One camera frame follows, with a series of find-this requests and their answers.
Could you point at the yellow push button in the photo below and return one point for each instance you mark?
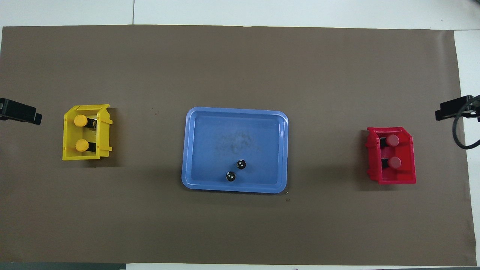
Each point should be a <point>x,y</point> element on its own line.
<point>80,120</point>
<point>81,145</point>

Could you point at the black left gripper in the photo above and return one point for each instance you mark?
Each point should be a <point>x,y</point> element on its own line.
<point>4,108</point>

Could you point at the red push button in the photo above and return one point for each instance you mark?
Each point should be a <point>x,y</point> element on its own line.
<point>392,140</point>
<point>394,162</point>

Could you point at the red plastic bin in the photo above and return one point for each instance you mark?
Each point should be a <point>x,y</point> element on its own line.
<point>408,172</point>

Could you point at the brown paper mat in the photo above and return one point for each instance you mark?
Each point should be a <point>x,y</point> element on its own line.
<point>150,225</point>

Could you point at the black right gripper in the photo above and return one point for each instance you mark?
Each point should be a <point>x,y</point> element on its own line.
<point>474,107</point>

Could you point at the blue plastic tray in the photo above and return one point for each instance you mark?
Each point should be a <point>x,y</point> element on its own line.
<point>210,150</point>

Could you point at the small black cylinder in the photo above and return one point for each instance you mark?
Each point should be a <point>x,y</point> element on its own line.
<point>230,176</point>
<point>241,164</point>

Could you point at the yellow plastic bin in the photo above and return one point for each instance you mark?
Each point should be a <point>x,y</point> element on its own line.
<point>68,150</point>

